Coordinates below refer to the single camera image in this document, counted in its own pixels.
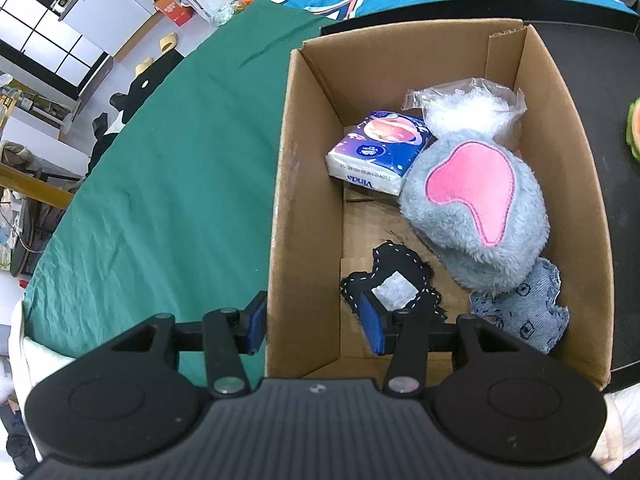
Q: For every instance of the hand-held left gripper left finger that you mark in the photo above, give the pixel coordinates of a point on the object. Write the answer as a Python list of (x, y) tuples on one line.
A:
[(256, 322)]

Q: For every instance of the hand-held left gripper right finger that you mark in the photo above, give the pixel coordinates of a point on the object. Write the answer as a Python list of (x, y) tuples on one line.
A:
[(372, 322)]

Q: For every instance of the black patch white stitching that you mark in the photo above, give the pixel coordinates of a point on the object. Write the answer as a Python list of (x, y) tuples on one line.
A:
[(395, 265)]

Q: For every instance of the brown cardboard box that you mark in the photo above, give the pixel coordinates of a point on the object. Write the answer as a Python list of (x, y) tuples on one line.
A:
[(320, 240)]

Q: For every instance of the blue denim patch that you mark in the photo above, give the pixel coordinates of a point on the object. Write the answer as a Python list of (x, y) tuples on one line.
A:
[(530, 305)]

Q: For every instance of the grey plush toy pink patch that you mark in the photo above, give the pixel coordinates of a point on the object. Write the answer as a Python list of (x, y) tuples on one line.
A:
[(475, 200)]

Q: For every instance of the blue printed tissue pack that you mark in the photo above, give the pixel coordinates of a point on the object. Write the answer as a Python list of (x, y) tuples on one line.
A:
[(380, 150)]

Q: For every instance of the clear bubble wrap bag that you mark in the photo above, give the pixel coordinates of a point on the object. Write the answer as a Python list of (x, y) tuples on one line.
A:
[(470, 105)]

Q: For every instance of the green cloth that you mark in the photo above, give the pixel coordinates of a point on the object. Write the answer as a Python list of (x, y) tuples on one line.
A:
[(175, 185)]

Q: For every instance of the yellow beam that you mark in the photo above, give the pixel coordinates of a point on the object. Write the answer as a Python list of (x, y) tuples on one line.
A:
[(35, 185)]

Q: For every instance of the cream white cloth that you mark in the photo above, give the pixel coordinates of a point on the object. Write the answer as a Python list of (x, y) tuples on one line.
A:
[(620, 430)]

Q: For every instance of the yellow slipper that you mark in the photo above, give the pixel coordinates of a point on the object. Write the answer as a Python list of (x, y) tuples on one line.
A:
[(143, 68), (168, 42)]

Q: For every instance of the crumpled clear plastic bag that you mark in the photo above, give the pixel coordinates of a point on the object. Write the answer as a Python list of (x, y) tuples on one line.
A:
[(225, 11)]

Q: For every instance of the orange cardboard box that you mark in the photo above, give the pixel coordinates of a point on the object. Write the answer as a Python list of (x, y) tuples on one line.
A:
[(172, 7)]

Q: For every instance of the burger plush toy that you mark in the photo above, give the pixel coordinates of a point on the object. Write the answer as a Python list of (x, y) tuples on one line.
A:
[(634, 127)]

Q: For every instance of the white cabinet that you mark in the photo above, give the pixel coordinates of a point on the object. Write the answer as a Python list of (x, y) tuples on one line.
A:
[(125, 10)]

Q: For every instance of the black framed white partition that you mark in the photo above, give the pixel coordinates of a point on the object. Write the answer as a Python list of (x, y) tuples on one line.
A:
[(50, 45)]

